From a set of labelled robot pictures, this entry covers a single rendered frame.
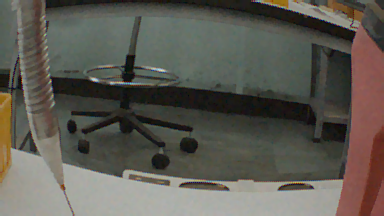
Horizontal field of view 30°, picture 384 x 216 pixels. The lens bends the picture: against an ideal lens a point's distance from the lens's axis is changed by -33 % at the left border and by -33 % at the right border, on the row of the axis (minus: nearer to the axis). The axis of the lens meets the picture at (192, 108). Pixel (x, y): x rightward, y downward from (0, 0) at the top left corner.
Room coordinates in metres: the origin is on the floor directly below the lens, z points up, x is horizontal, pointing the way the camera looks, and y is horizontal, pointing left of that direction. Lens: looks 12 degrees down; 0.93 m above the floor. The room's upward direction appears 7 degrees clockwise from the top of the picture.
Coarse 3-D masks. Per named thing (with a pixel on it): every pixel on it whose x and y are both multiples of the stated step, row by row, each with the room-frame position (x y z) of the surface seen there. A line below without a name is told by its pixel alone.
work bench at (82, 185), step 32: (32, 160) 0.61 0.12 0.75; (0, 192) 0.49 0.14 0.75; (32, 192) 0.52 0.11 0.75; (96, 192) 0.57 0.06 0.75; (128, 192) 0.59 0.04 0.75; (160, 192) 0.61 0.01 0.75; (192, 192) 0.62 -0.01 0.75; (224, 192) 0.63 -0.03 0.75; (256, 192) 0.63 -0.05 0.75; (288, 192) 0.63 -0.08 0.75; (320, 192) 0.62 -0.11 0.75
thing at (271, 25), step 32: (64, 0) 2.47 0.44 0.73; (96, 0) 2.47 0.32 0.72; (128, 0) 2.48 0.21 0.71; (160, 0) 2.48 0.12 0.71; (192, 0) 2.48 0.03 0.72; (224, 0) 2.48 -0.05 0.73; (256, 0) 2.52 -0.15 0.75; (288, 0) 3.00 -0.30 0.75; (288, 32) 2.52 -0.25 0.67; (320, 32) 2.52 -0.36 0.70; (352, 32) 2.49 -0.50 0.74
